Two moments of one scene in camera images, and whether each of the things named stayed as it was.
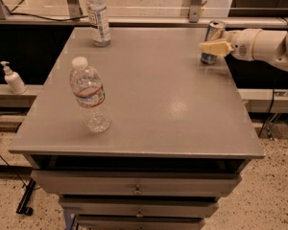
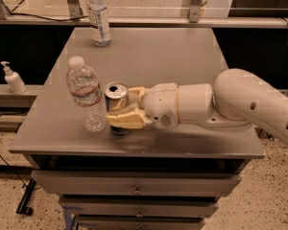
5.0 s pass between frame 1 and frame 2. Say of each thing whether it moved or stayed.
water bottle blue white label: stayed
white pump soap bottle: stayed
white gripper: moved
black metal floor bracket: stayed
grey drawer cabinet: stayed
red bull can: moved
